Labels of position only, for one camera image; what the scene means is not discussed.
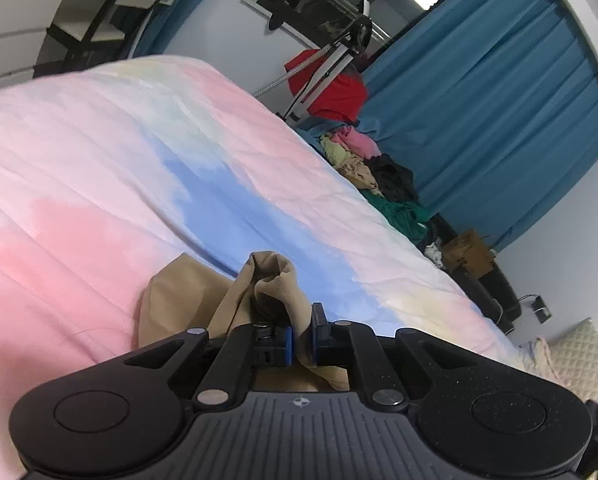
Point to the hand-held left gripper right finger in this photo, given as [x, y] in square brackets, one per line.
[316, 347]

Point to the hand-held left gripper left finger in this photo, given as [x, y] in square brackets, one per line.
[288, 347]

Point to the tan printed t-shirt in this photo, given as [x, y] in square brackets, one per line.
[189, 300]

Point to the white patterned cloth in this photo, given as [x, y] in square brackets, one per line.
[434, 255]

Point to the green garment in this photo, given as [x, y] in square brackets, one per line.
[401, 215]

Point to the beige garment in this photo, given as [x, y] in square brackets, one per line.
[361, 175]

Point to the black sofa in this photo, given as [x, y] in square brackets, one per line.
[489, 295]

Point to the black garment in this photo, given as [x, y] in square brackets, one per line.
[394, 175]

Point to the yellow-green garment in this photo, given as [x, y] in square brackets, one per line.
[335, 152]

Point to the pink garment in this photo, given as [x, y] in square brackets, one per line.
[361, 142]

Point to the teal garment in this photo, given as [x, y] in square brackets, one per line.
[321, 127]

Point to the bed with pastel sheet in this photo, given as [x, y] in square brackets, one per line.
[129, 160]

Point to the red garment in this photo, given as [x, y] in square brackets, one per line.
[339, 95]

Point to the quilted cream pillow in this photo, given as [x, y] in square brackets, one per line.
[584, 360]

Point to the white metal stand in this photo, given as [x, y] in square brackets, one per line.
[329, 65]

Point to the wide blue curtain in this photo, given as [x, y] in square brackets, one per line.
[504, 110]

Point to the narrow blue curtain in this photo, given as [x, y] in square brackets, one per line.
[179, 0]

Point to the white vanity desk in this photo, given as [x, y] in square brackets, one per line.
[9, 20]

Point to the black wall plug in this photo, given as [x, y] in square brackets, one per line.
[541, 308]

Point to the white chair with black frame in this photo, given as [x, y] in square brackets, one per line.
[91, 30]

